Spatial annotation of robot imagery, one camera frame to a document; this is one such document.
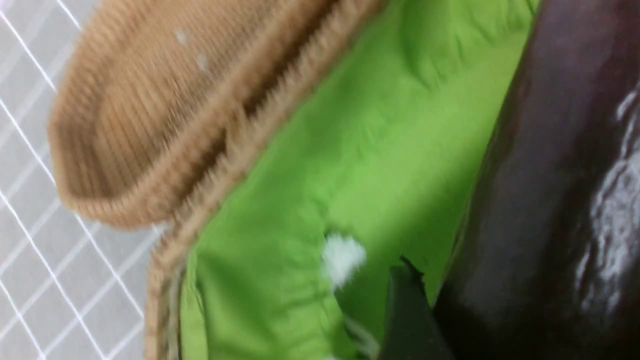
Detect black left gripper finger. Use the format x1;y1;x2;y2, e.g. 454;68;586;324
377;256;453;360

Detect purple eggplant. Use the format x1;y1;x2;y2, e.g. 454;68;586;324
434;0;640;360

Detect woven wicker basket green lining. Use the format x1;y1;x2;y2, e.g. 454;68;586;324
144;0;542;360

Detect grey checked tablecloth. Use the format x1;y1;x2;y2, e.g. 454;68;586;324
0;0;160;360

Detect woven wicker basket lid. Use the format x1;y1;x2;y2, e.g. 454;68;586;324
47;0;380;228

